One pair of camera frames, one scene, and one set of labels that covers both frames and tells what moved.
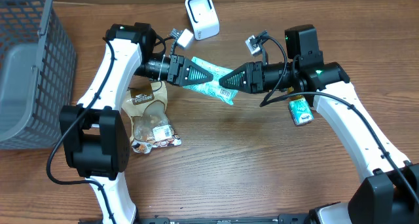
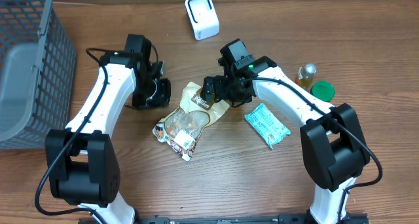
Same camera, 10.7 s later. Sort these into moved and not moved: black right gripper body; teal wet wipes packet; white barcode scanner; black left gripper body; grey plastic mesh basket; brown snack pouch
Moved: black right gripper body; brown snack pouch; black left gripper body; teal wet wipes packet
Not moved: grey plastic mesh basket; white barcode scanner
